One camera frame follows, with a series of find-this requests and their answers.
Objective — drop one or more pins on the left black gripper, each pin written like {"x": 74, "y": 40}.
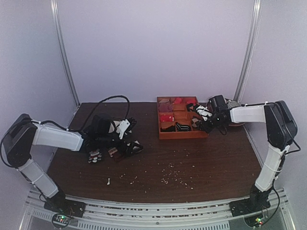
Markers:
{"x": 125, "y": 145}

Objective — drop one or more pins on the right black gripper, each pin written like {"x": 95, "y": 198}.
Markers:
{"x": 200, "y": 117}

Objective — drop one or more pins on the brown argyle sock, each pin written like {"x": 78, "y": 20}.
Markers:
{"x": 196, "y": 123}

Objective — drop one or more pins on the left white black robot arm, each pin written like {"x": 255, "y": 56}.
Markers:
{"x": 16, "y": 144}

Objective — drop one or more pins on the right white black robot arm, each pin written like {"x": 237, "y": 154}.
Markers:
{"x": 281, "y": 130}

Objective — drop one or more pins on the red round plate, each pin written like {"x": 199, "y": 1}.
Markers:
{"x": 231, "y": 124}

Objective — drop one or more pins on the striped beige brown sock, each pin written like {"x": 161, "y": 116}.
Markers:
{"x": 118, "y": 153}

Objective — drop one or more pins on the wooden compartment tray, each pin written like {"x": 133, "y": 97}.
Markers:
{"x": 167, "y": 130}

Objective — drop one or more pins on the black white striped rolled sock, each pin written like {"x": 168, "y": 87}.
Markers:
{"x": 182, "y": 127}

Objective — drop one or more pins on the striped white cup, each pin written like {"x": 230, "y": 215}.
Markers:
{"x": 232, "y": 104}

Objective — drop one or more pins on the red rolled sock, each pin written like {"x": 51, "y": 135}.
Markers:
{"x": 166, "y": 118}

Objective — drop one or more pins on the purple rolled sock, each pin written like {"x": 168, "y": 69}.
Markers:
{"x": 165, "y": 107}

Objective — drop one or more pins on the dark teal cartoon sock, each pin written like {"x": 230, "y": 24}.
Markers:
{"x": 94, "y": 156}

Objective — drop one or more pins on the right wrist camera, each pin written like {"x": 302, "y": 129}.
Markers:
{"x": 218, "y": 104}

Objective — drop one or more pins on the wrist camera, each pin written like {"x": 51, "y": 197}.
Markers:
{"x": 218, "y": 104}
{"x": 101, "y": 125}

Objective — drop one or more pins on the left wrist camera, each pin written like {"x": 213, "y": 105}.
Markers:
{"x": 101, "y": 125}

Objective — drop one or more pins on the aluminium front rail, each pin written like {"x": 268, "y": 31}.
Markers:
{"x": 210, "y": 215}

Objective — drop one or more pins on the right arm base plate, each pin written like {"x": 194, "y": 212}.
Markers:
{"x": 248, "y": 205}

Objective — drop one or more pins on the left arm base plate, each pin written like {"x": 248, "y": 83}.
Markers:
{"x": 65, "y": 206}

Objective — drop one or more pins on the right aluminium frame post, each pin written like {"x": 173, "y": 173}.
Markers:
{"x": 252, "y": 40}

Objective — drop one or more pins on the aluminium frame post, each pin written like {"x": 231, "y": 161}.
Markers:
{"x": 63, "y": 53}
{"x": 252, "y": 40}

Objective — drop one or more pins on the left aluminium frame post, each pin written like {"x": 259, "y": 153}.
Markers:
{"x": 63, "y": 53}

